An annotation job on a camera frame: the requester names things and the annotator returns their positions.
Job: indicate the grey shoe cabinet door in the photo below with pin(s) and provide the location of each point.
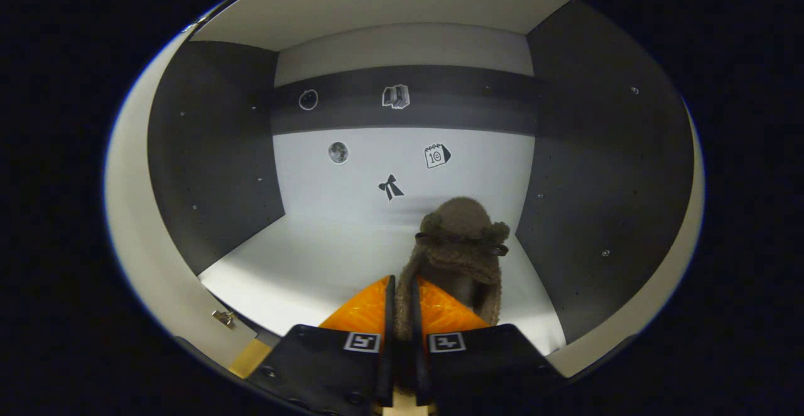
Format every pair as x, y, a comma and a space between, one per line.
678, 246
144, 215

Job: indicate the grey cabinet shelf board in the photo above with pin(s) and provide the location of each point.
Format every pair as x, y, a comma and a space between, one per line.
314, 265
377, 1

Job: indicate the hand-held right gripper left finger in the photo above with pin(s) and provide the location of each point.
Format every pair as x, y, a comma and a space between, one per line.
387, 366

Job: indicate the brown fuzzy shoe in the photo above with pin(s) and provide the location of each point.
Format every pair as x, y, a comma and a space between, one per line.
461, 227

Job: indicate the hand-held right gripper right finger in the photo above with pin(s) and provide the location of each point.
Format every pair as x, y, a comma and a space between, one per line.
419, 366

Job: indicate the grey shoe cabinet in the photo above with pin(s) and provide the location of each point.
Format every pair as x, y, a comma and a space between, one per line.
213, 152

